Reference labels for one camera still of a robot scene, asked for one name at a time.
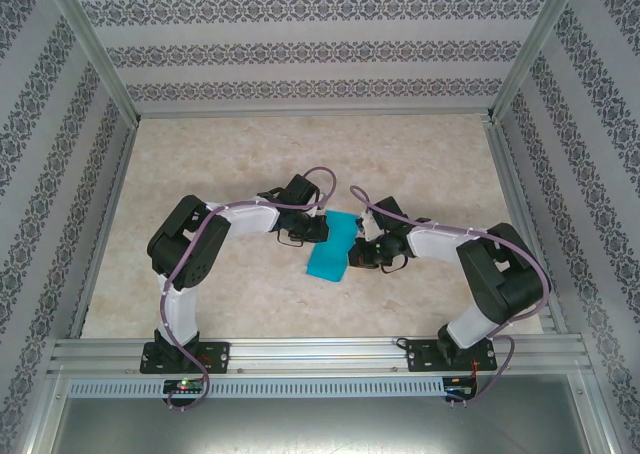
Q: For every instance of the blue square paper sheet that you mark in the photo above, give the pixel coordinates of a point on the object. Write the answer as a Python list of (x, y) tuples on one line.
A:
[(330, 261)]

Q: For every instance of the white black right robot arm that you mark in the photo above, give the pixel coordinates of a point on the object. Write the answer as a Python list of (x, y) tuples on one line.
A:
[(435, 244)]

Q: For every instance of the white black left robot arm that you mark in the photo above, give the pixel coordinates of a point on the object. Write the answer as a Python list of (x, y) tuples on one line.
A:
[(250, 221)]

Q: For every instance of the grey metal sheet panel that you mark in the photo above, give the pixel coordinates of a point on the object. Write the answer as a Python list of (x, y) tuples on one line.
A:
[(320, 429)]

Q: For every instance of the long aluminium mounting rail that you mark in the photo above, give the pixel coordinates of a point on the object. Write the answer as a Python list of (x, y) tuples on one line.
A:
[(320, 354)]

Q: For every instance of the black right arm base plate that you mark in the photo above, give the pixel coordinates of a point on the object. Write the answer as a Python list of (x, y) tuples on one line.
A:
[(420, 356)]

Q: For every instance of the aluminium side rail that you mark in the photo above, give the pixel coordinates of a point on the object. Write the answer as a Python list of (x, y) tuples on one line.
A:
[(524, 224), (106, 224)]

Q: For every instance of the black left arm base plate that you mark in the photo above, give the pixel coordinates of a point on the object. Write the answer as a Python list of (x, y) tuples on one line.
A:
[(215, 356)]

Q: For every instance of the aluminium frame post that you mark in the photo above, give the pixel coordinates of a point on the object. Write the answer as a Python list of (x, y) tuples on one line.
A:
[(95, 49), (533, 49)]

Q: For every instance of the aluminium frame strut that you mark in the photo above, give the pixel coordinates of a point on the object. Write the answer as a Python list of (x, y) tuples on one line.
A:
[(595, 414), (45, 414)]

